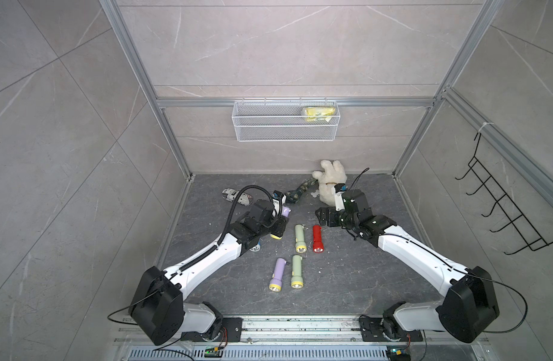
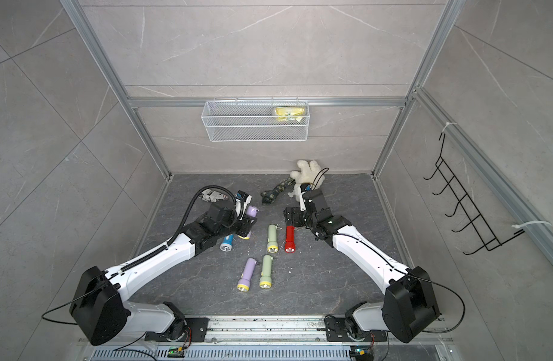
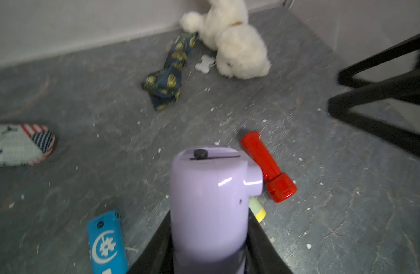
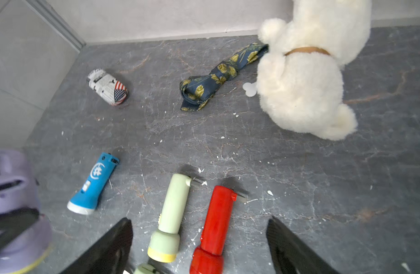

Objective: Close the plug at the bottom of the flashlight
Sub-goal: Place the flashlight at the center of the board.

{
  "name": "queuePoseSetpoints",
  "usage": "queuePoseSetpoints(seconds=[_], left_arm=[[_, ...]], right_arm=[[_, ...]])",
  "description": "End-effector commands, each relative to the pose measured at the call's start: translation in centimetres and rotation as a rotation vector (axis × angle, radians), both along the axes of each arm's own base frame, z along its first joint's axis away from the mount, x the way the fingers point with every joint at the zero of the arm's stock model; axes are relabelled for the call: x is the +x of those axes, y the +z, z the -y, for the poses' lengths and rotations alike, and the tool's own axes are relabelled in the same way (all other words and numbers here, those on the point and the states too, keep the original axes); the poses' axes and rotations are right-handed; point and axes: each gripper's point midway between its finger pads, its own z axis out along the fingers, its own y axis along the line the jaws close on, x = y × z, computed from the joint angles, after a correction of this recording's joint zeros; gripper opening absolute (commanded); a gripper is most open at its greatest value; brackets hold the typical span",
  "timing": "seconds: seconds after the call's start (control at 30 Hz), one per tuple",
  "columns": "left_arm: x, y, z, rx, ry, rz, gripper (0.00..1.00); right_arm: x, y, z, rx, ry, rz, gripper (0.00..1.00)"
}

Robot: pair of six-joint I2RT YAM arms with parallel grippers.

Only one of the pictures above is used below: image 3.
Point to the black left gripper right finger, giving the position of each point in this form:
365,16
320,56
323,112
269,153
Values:
261,256

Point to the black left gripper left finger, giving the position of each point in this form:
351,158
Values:
157,257

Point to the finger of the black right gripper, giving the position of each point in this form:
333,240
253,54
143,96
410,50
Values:
397,87
346,77

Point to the blue flashlight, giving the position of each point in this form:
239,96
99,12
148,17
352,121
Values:
107,249

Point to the green flashlight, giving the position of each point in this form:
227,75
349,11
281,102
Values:
257,209

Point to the red flashlight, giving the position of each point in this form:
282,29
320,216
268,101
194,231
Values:
278,184

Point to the purple flashlight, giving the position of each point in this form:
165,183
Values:
210,189

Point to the white plush toy dog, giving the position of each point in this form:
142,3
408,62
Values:
240,50

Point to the small white bone toy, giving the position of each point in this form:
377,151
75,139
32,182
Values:
206,64

